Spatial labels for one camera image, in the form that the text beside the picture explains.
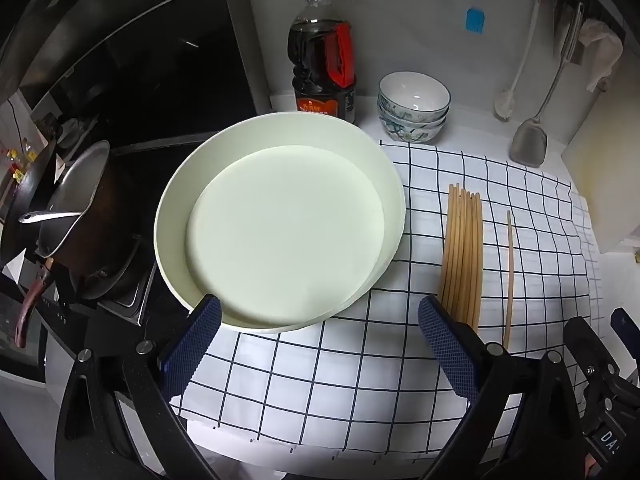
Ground single wooden chopstick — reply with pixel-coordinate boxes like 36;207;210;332
502;210;516;351

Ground bundle of wooden chopsticks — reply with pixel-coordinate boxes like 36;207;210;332
438;183;485;333

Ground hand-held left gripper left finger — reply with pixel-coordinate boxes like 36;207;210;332
54;294;223;480

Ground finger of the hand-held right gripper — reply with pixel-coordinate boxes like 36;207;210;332
610;307;640;348
565;316;626;401

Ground steel range hood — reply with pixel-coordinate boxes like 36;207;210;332
0;0;246;111

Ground gas stove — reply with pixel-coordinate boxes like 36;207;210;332
0;230;163;391

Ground white round basin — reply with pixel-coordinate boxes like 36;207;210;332
153;111;407;335

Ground white cutting board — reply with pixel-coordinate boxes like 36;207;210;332
560;77;640;256

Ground metal spatula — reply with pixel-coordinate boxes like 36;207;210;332
510;2;586;168

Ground small white dish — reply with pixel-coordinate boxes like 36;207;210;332
59;117;99;150

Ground black wok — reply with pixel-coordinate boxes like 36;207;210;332
0;135;63;266

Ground white checked cloth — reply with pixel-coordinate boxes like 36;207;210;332
172;140;608;461

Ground brown pot with steel inside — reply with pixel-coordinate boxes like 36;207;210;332
14;140;146;350

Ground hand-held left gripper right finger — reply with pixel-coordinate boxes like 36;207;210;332
417;295;586;480

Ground metal ladle handle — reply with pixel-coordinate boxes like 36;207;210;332
19;210;83;224

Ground dark soy sauce bottle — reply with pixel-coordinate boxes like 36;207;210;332
286;0;357;126

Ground small colourful condiment jars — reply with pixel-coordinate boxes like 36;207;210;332
0;145;38;183

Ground pale pink hanging rag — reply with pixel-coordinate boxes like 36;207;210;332
577;19;625;92

